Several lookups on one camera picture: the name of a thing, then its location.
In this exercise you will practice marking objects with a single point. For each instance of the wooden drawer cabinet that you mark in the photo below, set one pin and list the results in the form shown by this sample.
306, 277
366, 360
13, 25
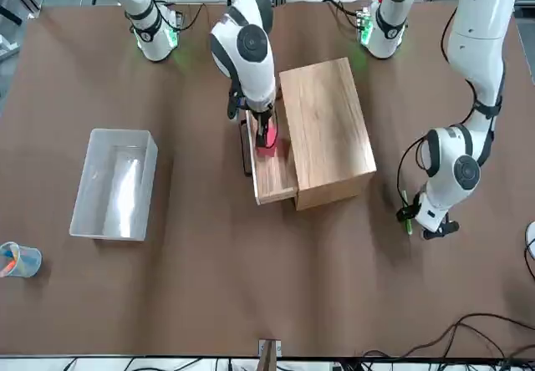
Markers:
330, 128

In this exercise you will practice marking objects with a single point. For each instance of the orange marker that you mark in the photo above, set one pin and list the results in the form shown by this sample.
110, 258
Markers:
7, 267

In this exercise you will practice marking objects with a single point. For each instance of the clear plastic box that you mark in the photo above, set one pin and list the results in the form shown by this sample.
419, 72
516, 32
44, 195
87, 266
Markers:
83, 220

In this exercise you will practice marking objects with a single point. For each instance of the green stick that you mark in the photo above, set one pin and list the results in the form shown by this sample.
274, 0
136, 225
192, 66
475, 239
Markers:
409, 227

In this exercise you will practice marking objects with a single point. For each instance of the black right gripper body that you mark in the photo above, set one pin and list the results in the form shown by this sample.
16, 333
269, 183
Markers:
265, 120

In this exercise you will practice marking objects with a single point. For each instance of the aluminium frame post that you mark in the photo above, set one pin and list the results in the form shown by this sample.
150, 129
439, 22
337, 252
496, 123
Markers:
269, 354

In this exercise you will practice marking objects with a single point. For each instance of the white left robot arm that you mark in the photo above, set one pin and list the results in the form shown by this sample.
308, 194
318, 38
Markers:
476, 53

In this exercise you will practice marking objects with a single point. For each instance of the red bag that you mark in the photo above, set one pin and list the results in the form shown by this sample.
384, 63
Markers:
278, 143

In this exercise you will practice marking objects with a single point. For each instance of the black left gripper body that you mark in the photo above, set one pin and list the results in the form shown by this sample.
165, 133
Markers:
443, 230

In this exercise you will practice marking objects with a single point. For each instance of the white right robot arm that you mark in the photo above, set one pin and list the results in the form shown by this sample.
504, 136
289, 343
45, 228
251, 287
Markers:
251, 53

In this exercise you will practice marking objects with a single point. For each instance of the clear plastic pen cup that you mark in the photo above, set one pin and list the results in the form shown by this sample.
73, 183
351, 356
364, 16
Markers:
31, 262

